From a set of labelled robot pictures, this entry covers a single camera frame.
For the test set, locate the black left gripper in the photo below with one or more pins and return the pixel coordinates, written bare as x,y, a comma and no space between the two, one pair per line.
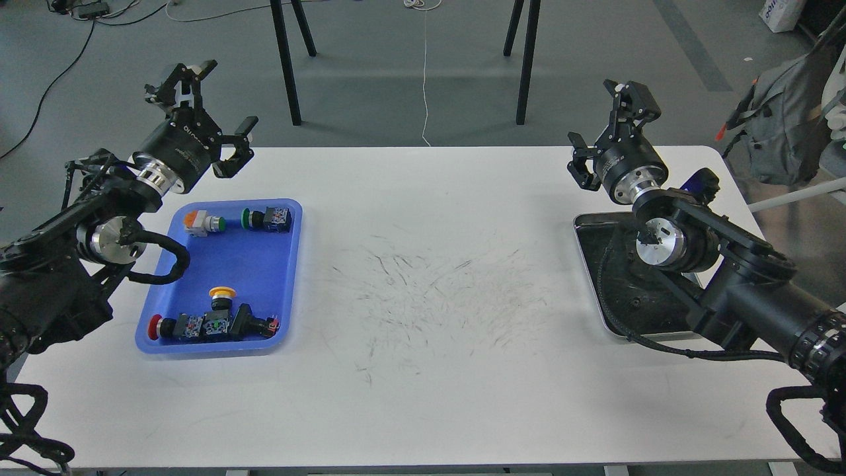
179,152

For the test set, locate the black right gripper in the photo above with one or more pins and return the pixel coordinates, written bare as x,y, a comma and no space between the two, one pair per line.
625,164

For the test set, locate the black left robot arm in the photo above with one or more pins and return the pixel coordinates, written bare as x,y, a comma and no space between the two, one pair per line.
57,280

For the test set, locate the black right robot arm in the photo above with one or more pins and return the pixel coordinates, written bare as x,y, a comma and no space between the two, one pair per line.
736,287

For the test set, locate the orange white push button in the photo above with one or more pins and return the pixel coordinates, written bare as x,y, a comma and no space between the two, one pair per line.
200,222

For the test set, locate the green black push button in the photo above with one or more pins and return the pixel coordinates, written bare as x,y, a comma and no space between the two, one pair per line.
271,219

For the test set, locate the right black table legs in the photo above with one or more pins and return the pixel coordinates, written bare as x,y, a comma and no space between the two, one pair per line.
532,26

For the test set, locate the silver metal tray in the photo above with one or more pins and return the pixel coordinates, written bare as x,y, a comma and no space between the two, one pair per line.
627,290

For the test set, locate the yellow mushroom push button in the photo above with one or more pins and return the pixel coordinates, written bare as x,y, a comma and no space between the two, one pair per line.
222,301

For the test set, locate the blue plastic tray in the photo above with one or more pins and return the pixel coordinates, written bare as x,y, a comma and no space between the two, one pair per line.
259,264

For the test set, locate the grey backpack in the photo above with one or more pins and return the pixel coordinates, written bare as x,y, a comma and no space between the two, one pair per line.
782,120

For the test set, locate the red push button assembly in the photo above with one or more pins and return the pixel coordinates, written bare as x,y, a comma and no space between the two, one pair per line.
216,325

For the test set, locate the white box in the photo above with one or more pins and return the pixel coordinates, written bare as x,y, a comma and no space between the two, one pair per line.
781,16

